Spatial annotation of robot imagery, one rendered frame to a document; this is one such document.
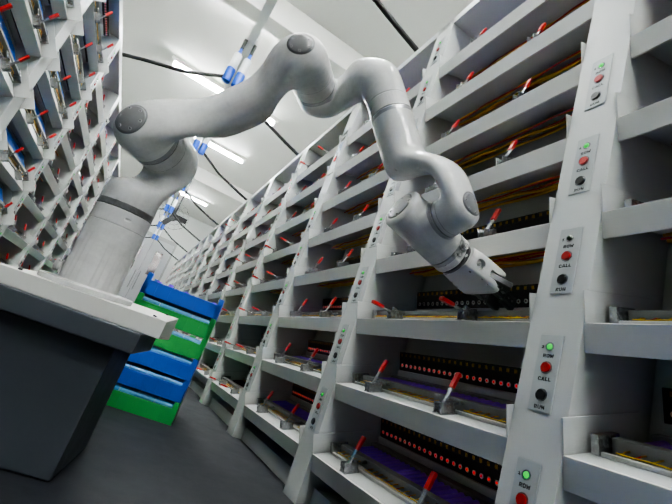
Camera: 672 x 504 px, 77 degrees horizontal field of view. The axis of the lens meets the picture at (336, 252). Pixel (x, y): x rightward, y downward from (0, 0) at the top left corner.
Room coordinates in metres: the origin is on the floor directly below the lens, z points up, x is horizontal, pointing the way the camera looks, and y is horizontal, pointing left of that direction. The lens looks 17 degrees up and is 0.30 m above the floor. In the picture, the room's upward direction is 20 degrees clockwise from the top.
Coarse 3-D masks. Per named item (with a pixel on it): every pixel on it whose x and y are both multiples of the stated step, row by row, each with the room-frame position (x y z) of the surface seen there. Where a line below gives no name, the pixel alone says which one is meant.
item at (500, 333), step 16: (368, 304) 1.27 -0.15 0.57; (384, 304) 1.29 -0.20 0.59; (368, 320) 1.20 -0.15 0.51; (384, 320) 1.12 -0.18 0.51; (400, 320) 1.05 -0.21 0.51; (416, 320) 0.99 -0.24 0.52; (432, 320) 0.94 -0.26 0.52; (448, 320) 0.89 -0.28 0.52; (464, 320) 0.85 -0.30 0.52; (400, 336) 1.06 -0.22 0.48; (416, 336) 1.00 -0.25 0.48; (432, 336) 0.94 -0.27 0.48; (448, 336) 0.89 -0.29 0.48; (464, 336) 0.85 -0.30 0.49; (480, 336) 0.81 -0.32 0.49; (496, 336) 0.77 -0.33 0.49; (512, 336) 0.74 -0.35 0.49
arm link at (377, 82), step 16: (352, 64) 0.79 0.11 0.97; (368, 64) 0.76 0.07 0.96; (384, 64) 0.75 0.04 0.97; (336, 80) 0.86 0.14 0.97; (352, 80) 0.79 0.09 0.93; (368, 80) 0.76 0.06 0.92; (384, 80) 0.75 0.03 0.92; (400, 80) 0.76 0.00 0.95; (336, 96) 0.85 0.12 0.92; (352, 96) 0.81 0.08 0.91; (368, 96) 0.77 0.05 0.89; (384, 96) 0.75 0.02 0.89; (400, 96) 0.75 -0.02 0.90; (320, 112) 0.89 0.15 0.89; (336, 112) 0.88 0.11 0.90; (368, 112) 0.80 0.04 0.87
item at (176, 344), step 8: (176, 336) 1.66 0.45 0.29; (160, 344) 1.66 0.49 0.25; (168, 344) 1.66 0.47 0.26; (176, 344) 1.67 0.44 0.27; (184, 344) 1.67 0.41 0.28; (192, 344) 1.68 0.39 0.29; (200, 344) 1.68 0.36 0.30; (176, 352) 1.67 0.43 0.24; (184, 352) 1.67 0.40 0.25; (192, 352) 1.68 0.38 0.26; (200, 352) 1.68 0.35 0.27
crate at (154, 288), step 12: (144, 288) 1.63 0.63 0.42; (156, 288) 1.64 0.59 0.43; (168, 288) 1.65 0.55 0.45; (156, 300) 1.82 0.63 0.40; (168, 300) 1.65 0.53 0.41; (180, 300) 1.66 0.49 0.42; (192, 300) 1.66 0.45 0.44; (204, 300) 1.67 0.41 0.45; (192, 312) 1.75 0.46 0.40; (204, 312) 1.68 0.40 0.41; (216, 312) 1.68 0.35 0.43
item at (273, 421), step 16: (256, 400) 1.92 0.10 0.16; (272, 400) 1.95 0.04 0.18; (288, 400) 1.90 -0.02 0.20; (304, 400) 1.82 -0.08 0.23; (256, 416) 1.74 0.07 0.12; (272, 416) 1.70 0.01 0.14; (288, 416) 1.64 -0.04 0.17; (304, 416) 1.62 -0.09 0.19; (272, 432) 1.56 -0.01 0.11; (288, 432) 1.47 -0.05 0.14; (288, 448) 1.42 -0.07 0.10
